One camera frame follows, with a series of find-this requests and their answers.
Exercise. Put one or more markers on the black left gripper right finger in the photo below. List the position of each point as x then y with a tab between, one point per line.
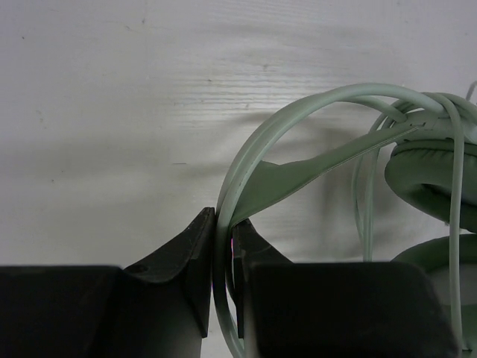
286	309

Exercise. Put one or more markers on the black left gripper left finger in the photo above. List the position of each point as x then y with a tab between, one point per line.
156	307

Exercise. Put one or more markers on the light green headphones with cable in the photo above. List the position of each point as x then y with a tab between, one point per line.
434	158

